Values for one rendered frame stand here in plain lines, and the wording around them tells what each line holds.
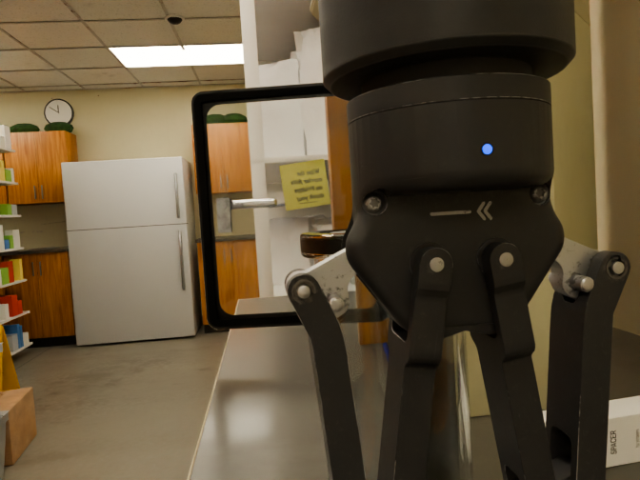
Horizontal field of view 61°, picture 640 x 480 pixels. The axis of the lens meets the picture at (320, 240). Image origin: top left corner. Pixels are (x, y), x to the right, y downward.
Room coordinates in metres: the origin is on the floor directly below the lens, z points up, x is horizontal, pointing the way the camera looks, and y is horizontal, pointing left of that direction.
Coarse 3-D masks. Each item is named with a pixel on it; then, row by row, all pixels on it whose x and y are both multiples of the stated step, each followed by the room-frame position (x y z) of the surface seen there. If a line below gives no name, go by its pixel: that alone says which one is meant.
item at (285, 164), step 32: (192, 128) 0.91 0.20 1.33; (224, 128) 0.91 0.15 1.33; (256, 128) 0.91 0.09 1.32; (288, 128) 0.90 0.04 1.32; (320, 128) 0.90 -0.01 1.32; (224, 160) 0.91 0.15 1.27; (256, 160) 0.91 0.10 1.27; (288, 160) 0.90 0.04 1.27; (320, 160) 0.90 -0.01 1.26; (224, 192) 0.91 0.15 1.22; (256, 192) 0.91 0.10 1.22; (288, 192) 0.90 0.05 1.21; (320, 192) 0.90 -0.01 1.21; (256, 224) 0.91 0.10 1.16; (288, 224) 0.90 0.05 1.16; (320, 224) 0.90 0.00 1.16; (224, 256) 0.91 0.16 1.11; (256, 256) 0.91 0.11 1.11; (288, 256) 0.90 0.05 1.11; (224, 288) 0.91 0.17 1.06; (256, 288) 0.91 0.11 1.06
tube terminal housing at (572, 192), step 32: (576, 0) 0.70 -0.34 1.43; (576, 32) 0.70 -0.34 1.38; (576, 64) 0.69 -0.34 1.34; (576, 96) 0.69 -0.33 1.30; (576, 128) 0.69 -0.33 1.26; (576, 160) 0.68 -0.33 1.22; (576, 192) 0.68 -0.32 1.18; (576, 224) 0.67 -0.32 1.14; (544, 288) 0.60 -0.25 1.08; (544, 320) 0.60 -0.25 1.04; (544, 352) 0.60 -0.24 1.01; (480, 384) 0.59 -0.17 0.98; (544, 384) 0.60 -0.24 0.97
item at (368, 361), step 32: (320, 256) 0.31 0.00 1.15; (352, 288) 0.30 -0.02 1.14; (352, 320) 0.30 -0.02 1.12; (384, 320) 0.30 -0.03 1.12; (352, 352) 0.30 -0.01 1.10; (384, 352) 0.30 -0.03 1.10; (448, 352) 0.30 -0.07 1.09; (352, 384) 0.30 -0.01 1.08; (384, 384) 0.30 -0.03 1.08; (448, 384) 0.30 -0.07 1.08; (448, 416) 0.30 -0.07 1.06; (448, 448) 0.30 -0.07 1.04
